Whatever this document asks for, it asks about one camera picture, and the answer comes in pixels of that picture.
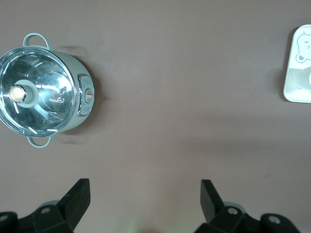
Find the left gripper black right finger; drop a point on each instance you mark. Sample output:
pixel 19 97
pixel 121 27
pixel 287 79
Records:
pixel 213 213

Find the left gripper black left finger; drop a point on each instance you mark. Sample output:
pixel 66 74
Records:
pixel 70 206

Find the white bear print tray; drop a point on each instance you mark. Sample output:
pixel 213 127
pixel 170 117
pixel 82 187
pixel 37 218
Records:
pixel 297 41

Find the glass pot lid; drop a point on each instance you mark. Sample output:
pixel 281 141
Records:
pixel 48 72

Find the sage green electric pot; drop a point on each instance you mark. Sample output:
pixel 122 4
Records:
pixel 77 70

